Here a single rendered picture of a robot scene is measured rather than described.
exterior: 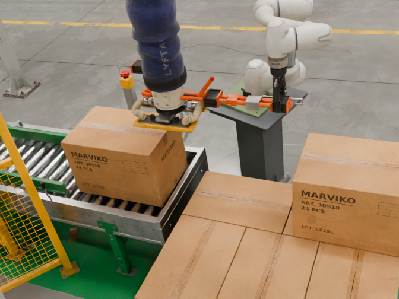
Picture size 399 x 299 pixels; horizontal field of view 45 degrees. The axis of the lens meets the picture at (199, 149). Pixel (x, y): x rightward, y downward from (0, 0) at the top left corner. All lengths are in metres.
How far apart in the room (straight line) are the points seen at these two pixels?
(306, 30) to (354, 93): 2.65
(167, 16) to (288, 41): 0.56
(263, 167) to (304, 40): 1.50
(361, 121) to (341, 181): 2.08
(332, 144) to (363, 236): 0.49
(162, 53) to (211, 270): 1.12
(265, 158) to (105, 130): 1.16
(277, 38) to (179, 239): 1.22
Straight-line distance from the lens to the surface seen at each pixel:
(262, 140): 3.32
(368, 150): 2.57
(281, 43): 2.17
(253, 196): 2.88
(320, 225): 2.54
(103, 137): 2.88
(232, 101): 2.40
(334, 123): 4.37
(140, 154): 2.67
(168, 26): 2.30
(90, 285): 3.38
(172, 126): 2.50
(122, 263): 3.26
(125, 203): 3.00
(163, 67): 2.37
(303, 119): 4.42
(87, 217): 3.06
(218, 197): 2.90
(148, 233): 2.87
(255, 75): 3.13
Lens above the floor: 2.53
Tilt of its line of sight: 37 degrees down
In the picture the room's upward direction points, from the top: 10 degrees counter-clockwise
